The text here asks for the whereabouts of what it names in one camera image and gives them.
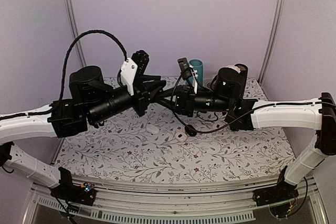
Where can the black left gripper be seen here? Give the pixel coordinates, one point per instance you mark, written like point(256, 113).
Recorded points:
point(142, 93)

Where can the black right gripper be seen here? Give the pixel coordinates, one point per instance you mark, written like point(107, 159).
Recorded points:
point(185, 98)

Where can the white earbud charging case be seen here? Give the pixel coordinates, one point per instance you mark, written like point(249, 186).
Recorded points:
point(152, 129)

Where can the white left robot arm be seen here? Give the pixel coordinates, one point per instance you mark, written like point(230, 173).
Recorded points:
point(92, 102)

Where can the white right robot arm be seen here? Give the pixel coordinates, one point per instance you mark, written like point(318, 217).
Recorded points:
point(249, 114)

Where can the cream case with black oval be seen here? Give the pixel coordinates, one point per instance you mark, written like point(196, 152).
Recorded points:
point(180, 136)

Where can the clear tape roll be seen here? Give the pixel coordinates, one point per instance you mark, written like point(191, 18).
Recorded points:
point(209, 82)

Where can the teal tall vase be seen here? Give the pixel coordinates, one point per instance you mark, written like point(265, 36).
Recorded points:
point(198, 68)

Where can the white ribbed vase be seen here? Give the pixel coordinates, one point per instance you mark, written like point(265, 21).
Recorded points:
point(236, 68)

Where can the black cylinder vase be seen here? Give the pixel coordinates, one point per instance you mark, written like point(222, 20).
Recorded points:
point(243, 72)

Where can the floral patterned table mat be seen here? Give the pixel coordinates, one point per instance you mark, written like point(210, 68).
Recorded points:
point(124, 150)

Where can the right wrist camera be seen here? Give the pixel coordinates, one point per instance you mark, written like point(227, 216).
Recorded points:
point(188, 74)

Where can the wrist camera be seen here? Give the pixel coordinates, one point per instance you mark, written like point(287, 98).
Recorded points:
point(131, 68)
point(188, 74)

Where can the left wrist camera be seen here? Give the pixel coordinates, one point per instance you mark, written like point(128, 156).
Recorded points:
point(131, 68)

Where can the aluminium front rail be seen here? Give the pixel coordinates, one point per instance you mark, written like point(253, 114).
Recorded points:
point(217, 202)

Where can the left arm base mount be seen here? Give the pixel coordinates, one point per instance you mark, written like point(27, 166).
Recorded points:
point(83, 194)

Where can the aluminium frame post left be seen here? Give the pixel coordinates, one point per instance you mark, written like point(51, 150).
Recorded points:
point(74, 31)

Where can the aluminium frame post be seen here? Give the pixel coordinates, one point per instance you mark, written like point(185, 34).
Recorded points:
point(271, 41)
point(74, 31)

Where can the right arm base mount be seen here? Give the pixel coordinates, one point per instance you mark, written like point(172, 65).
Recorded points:
point(279, 192)

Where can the aluminium frame post right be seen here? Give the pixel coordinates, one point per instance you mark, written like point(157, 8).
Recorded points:
point(271, 41)

